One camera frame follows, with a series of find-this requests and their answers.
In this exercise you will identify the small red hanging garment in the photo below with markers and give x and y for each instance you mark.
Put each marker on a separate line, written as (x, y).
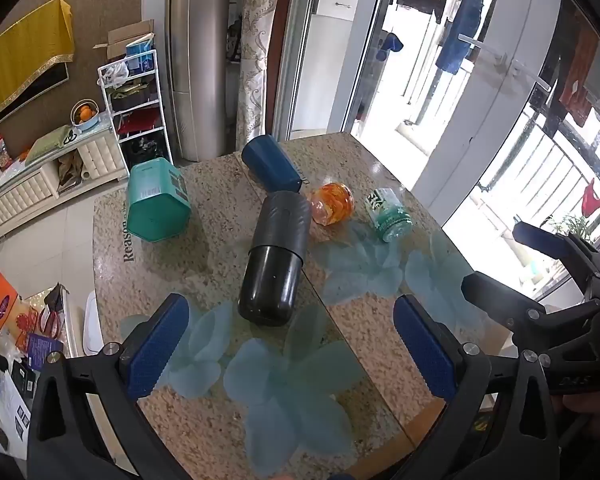
(593, 197)

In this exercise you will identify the grey standing air conditioner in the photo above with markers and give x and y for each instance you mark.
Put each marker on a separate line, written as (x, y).
(200, 55)

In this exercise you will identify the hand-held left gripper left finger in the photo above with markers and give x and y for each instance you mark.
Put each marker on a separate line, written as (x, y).
(155, 347)

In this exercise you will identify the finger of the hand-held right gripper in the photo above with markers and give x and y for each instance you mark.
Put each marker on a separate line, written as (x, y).
(540, 238)
(500, 300)

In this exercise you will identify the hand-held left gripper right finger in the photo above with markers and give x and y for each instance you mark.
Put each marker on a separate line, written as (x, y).
(425, 350)

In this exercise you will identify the blue hanging garment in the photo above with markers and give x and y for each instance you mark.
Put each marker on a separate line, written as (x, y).
(461, 22)

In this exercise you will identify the green cushion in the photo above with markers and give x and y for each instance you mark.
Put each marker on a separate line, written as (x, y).
(50, 142)

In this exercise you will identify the dark blue cup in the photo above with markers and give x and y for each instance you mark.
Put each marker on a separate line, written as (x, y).
(271, 164)

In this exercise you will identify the cardboard box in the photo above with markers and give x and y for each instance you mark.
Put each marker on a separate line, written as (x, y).
(127, 37)

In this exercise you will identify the teal hexagonal tin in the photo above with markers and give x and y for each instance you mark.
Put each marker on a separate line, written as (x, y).
(156, 201)

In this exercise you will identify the yellow cloth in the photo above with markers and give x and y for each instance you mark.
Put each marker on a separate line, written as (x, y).
(22, 60)

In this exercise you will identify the black ribbed cup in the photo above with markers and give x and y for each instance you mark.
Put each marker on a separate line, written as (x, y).
(275, 255)

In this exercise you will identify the white metal shelf rack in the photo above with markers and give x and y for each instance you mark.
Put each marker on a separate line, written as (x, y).
(132, 110)

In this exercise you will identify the patterned beige curtain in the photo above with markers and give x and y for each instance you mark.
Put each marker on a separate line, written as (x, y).
(254, 50)

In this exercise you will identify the balcony railing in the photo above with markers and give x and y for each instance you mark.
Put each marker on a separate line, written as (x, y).
(545, 160)

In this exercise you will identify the white plastic bag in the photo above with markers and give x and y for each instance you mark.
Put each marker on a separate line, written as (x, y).
(112, 72)

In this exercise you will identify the green glass cup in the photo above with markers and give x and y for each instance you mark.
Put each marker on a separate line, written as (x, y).
(389, 212)

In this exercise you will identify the fruit basket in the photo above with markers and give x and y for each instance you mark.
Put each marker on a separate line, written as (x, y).
(85, 112)

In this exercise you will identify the red brown hanging towel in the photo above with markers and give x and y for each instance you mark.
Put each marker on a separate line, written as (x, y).
(580, 77)

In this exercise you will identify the orange glass cup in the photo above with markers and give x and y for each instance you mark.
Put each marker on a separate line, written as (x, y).
(332, 202)

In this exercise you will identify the white low cabinet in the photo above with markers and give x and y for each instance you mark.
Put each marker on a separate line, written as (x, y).
(50, 180)

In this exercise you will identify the green potted plant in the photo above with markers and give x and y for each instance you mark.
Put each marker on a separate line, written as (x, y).
(570, 225)

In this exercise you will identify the blue tissue box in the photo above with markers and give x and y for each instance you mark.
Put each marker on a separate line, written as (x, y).
(140, 55)

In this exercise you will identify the person's right hand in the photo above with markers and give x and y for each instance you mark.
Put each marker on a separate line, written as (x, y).
(582, 417)

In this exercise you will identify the purple box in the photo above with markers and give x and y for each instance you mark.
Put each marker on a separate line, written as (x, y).
(42, 351)

